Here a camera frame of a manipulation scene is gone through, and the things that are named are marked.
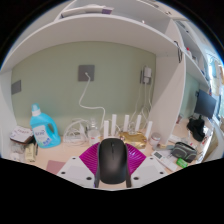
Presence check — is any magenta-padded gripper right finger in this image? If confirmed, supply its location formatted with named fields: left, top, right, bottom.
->
left=125, top=143, right=169, bottom=188

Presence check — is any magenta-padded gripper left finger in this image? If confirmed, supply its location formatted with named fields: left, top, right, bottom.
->
left=56, top=142, right=101, bottom=188

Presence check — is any black computer mouse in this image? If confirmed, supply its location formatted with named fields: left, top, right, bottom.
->
left=98, top=137, right=128, bottom=185

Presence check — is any small white jar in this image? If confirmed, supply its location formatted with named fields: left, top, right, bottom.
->
left=148, top=132, right=162, bottom=149

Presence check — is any gold foil bag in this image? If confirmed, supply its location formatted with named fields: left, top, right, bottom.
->
left=119, top=130, right=148, bottom=150

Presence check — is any green small pack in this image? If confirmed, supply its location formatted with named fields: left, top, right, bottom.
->
left=175, top=157, right=189, bottom=169

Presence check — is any clear plastic bottle white label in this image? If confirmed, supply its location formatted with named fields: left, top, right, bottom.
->
left=87, top=118, right=101, bottom=146

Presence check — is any grey zip pouch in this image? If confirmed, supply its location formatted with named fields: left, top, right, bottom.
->
left=170, top=141, right=198, bottom=164

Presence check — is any small yellow box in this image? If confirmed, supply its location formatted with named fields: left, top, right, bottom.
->
left=24, top=143, right=38, bottom=163

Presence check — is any blue detergent bottle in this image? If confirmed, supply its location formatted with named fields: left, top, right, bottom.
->
left=29, top=103, right=62, bottom=149

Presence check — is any white router with antennas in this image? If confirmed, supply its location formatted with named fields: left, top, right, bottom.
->
left=103, top=113, right=154, bottom=141

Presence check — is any black bag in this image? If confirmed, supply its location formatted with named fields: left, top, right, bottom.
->
left=186, top=116, right=206, bottom=142

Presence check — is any stack of books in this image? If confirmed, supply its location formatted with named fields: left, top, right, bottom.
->
left=9, top=125, right=34, bottom=145

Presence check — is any black monitor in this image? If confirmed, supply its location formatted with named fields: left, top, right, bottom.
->
left=194, top=89, right=218, bottom=119

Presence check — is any white shelf unit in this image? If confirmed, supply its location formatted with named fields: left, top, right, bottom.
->
left=0, top=0, right=223, bottom=161

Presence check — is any white power strip with cables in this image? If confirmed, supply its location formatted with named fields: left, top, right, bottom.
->
left=62, top=118, right=88, bottom=147

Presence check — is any white wall socket cable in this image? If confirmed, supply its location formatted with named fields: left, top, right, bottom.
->
left=78, top=72, right=106, bottom=129

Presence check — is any white wall charger adapter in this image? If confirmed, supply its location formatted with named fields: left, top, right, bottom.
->
left=139, top=65, right=154, bottom=85

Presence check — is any grey wall socket plate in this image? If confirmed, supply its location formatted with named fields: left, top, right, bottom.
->
left=77, top=64, right=96, bottom=82

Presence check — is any grey blank wall plate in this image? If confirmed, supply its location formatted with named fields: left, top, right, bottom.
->
left=10, top=79, right=22, bottom=96

